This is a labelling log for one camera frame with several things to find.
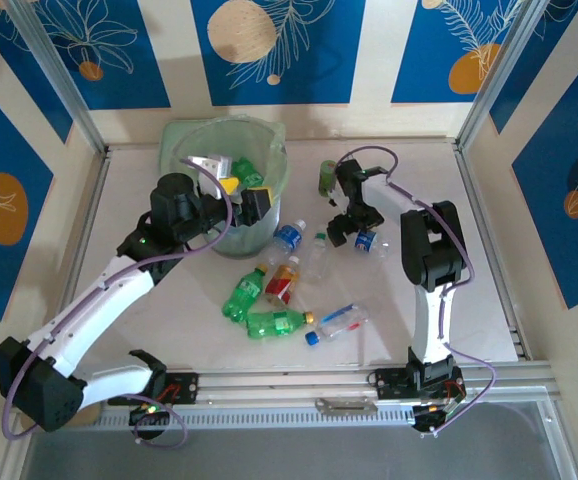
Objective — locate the blue red white label bottle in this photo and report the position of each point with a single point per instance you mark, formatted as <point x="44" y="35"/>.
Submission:
<point x="366" y="241"/>

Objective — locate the crushed green plastic bottle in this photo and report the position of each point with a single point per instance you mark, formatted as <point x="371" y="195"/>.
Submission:
<point x="248" y="172"/>

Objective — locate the clear bottle green cap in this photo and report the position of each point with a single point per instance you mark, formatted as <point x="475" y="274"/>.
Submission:
<point x="319" y="257"/>

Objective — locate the blue label bottle white cap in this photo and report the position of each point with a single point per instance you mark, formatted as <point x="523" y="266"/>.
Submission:
<point x="288" y="236"/>

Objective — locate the clear bottle red blue label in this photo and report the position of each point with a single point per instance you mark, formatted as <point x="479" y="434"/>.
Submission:
<point x="341" y="320"/>

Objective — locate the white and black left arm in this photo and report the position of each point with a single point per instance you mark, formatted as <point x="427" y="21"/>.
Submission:
<point x="99" y="305"/>

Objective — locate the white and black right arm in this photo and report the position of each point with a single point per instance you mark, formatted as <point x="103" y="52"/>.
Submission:
<point x="429" y="320"/>

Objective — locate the grey metal mesh bin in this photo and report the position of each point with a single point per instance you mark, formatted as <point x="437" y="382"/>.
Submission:
<point x="239" y="245"/>

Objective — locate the green cylindrical can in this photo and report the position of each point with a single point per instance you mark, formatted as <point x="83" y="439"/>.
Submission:
<point x="327" y="175"/>

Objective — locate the red yellow label bottle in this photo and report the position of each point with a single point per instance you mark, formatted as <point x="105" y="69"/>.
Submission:
<point x="281" y="285"/>

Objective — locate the green bottle yellow cap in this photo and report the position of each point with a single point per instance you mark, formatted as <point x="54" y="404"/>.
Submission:
<point x="241" y="295"/>
<point x="274" y="324"/>

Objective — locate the metal latch plate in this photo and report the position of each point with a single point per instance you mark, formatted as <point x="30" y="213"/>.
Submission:
<point x="346" y="406"/>

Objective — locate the black controller board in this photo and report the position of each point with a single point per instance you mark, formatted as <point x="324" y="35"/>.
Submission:
<point x="149" y="415"/>
<point x="434" y="415"/>

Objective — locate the beige cork pad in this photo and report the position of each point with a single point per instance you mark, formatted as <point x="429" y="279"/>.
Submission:
<point x="91" y="415"/>

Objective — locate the aluminium table side rail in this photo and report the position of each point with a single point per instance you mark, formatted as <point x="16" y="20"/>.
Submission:
<point x="89" y="215"/>
<point x="488" y="240"/>

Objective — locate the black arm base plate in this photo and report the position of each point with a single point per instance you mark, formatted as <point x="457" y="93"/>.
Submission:
<point x="389" y="382"/>
<point x="184" y="387"/>

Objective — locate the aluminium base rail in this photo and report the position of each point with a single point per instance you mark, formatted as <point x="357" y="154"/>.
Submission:
<point x="279" y="385"/>

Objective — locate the aluminium frame post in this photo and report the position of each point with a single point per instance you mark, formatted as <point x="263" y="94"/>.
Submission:
<point x="499" y="75"/>
<point x="60" y="75"/>

